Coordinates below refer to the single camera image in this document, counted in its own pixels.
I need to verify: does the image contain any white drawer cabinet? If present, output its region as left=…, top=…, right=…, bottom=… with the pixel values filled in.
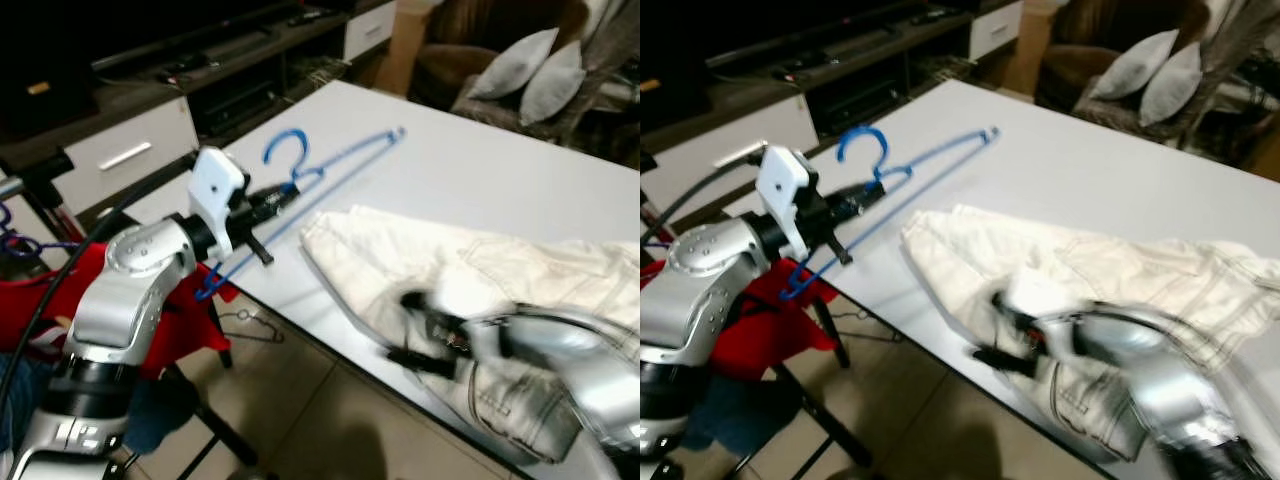
left=660, top=95, right=821, bottom=216
left=50, top=95, right=201, bottom=216

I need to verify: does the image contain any grey pillow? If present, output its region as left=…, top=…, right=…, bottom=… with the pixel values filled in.
left=518, top=40, right=586, bottom=126
left=1088, top=28, right=1181, bottom=101
left=1140, top=40, right=1206, bottom=126
left=468, top=28, right=561, bottom=101

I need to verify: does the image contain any tall tan cardboard box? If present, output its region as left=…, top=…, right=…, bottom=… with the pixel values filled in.
left=375, top=0, right=431, bottom=96
left=1000, top=0, right=1051, bottom=96

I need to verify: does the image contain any thin wire clothes hanger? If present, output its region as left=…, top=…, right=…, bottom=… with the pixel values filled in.
left=215, top=308, right=286, bottom=346
left=835, top=305, right=901, bottom=346

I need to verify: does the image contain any purple clothes hanger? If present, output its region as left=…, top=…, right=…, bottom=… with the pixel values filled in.
left=0, top=203, right=76, bottom=263

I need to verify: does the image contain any black cross-leg stand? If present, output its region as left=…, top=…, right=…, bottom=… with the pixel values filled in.
left=165, top=300, right=263, bottom=476
left=770, top=300, right=873, bottom=473

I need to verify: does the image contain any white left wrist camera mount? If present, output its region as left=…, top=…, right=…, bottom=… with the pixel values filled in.
left=755, top=145, right=813, bottom=259
left=188, top=147, right=248, bottom=259

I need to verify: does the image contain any blue clothes hanger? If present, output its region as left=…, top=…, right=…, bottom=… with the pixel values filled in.
left=195, top=125, right=408, bottom=303
left=775, top=125, right=1001, bottom=301

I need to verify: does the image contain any brown armchair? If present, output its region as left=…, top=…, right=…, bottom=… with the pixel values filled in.
left=410, top=0, right=601, bottom=113
left=1035, top=0, right=1216, bottom=113

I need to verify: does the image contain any dark tv stand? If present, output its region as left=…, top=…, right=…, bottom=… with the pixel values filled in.
left=640, top=0, right=1026, bottom=141
left=0, top=0, right=401, bottom=141

